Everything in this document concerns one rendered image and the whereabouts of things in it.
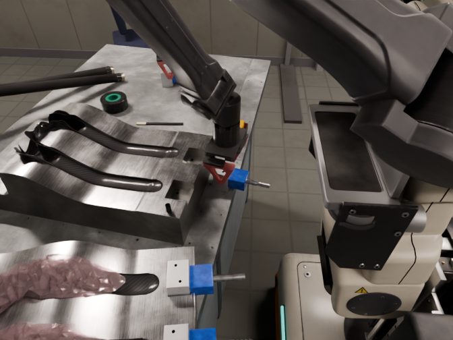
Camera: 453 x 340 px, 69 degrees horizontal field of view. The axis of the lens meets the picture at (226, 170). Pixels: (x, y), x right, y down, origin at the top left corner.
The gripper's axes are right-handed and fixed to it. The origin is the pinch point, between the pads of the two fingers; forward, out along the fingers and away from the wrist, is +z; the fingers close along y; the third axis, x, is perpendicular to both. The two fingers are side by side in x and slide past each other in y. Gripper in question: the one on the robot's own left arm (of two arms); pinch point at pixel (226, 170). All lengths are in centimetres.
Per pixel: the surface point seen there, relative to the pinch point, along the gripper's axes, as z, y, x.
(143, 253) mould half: -1.0, 26.7, -7.2
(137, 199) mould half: -4.2, 17.7, -12.9
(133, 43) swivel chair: 42, -140, -115
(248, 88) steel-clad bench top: 5.1, -45.9, -7.5
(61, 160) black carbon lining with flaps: -7.0, 15.0, -31.8
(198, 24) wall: 53, -212, -96
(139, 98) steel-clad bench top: 4.9, -27.8, -39.5
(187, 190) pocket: -1.7, 10.3, -5.4
